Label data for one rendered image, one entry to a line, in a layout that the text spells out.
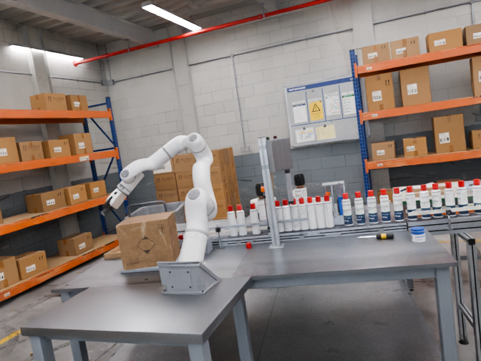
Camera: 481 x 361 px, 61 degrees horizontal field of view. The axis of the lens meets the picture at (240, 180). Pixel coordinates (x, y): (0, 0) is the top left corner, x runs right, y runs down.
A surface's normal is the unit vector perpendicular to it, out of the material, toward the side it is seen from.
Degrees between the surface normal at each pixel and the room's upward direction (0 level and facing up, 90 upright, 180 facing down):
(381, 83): 89
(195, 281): 90
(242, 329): 90
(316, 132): 90
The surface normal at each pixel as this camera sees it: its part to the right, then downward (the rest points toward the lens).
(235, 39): -0.34, 0.15
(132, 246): -0.01, 0.11
